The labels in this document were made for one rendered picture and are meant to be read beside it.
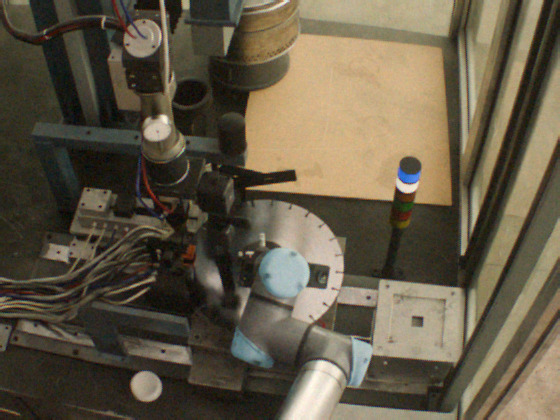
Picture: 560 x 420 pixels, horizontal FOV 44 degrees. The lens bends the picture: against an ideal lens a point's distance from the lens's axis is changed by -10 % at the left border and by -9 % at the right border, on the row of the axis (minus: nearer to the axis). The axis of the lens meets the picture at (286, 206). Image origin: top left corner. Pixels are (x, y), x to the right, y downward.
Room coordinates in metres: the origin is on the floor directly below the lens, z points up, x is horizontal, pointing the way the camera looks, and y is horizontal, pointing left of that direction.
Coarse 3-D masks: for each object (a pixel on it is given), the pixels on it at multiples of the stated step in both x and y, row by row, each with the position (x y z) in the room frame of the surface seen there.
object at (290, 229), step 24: (240, 216) 0.93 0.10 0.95; (264, 216) 0.93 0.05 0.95; (288, 216) 0.93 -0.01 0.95; (312, 216) 0.93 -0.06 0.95; (192, 240) 0.87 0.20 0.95; (240, 240) 0.87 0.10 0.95; (264, 240) 0.87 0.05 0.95; (288, 240) 0.87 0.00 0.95; (312, 240) 0.87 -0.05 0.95; (336, 240) 0.87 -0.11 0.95; (192, 264) 0.81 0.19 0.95; (216, 264) 0.81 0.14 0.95; (336, 264) 0.81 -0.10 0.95; (192, 288) 0.75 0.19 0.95; (216, 288) 0.75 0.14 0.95; (240, 288) 0.75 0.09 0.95; (312, 288) 0.75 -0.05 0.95; (336, 288) 0.75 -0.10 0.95; (216, 312) 0.70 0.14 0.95; (240, 312) 0.70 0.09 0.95; (312, 312) 0.70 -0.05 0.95
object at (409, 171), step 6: (402, 162) 0.91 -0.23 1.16; (408, 162) 0.91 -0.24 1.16; (414, 162) 0.91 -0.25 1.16; (402, 168) 0.90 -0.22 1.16; (408, 168) 0.90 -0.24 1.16; (414, 168) 0.90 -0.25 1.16; (420, 168) 0.90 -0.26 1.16; (402, 174) 0.89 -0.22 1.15; (408, 174) 0.88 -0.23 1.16; (414, 174) 0.88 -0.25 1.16; (402, 180) 0.89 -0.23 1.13; (408, 180) 0.88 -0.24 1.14; (414, 180) 0.88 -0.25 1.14
